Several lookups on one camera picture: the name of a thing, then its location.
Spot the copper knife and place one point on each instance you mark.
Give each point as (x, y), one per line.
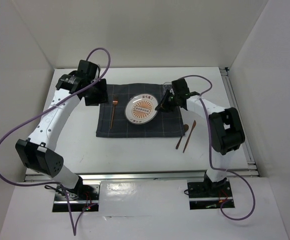
(189, 136)

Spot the clear drinking glass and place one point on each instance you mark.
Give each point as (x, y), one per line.
(167, 87)

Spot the orange patterned plate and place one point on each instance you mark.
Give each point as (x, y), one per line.
(141, 109)

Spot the copper fork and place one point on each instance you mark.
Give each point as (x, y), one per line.
(114, 104)

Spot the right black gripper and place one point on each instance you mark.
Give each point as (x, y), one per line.
(163, 102)

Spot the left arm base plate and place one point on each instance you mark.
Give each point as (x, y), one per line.
(77, 203)

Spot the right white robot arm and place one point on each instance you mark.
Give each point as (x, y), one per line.
(225, 131)

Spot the dark grey checked cloth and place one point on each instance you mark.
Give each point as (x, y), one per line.
(164, 125)

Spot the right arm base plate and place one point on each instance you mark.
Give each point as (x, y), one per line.
(201, 199)

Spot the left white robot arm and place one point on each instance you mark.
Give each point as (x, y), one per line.
(37, 152)

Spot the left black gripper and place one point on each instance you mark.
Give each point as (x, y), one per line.
(102, 96)

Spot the brown wooden spoon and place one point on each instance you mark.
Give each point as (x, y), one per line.
(186, 127)

